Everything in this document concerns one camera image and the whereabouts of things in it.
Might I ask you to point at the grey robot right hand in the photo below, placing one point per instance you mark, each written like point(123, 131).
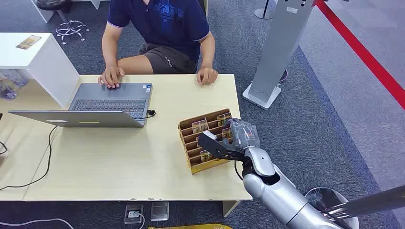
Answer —
point(243, 134)

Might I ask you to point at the person's left hand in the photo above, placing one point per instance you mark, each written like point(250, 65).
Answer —
point(206, 76)

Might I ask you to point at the person's right hand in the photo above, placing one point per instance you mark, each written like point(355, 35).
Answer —
point(110, 76)

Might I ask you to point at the person's left forearm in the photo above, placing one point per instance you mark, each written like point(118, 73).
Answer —
point(208, 50)

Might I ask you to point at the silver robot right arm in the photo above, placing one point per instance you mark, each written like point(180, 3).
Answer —
point(278, 192)

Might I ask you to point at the person's right forearm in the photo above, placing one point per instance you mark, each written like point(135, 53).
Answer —
point(111, 52)

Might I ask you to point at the printed card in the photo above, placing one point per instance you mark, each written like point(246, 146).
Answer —
point(226, 133)
point(200, 126)
point(223, 118)
point(206, 155)

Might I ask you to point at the wooden tiered card holder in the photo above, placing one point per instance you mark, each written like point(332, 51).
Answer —
point(193, 139)

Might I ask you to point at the person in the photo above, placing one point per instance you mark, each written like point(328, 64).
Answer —
point(164, 28)

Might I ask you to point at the brown card on cabinet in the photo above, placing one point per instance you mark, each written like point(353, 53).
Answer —
point(28, 42)

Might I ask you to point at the grey open laptop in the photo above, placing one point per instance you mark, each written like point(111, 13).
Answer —
point(107, 102)

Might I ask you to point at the black stool chrome base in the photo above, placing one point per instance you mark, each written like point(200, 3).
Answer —
point(68, 28)

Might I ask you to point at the white cabinet box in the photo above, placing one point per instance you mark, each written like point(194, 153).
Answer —
point(38, 60)

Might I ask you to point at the white desk leg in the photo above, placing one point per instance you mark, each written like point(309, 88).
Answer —
point(230, 208)

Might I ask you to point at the grey kiosk stand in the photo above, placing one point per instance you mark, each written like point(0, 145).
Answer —
point(278, 50)

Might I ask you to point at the round grey stanchion base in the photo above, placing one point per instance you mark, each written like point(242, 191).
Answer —
point(264, 13)

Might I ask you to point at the clear plastic bottles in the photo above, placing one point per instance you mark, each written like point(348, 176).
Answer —
point(12, 83)

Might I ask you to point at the yellow object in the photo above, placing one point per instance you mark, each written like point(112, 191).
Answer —
point(189, 226)

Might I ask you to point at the closed metal floor socket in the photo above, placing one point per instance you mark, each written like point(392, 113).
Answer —
point(159, 211)

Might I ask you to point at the floor socket with plug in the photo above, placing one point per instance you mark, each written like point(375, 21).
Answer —
point(133, 214)

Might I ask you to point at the red barrier belt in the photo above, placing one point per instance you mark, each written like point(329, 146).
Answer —
point(360, 52)

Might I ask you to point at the metal stanchion with round base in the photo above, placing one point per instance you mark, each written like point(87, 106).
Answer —
point(370, 202)

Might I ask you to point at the black bracket wrist camera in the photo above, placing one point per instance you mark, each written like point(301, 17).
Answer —
point(215, 148)

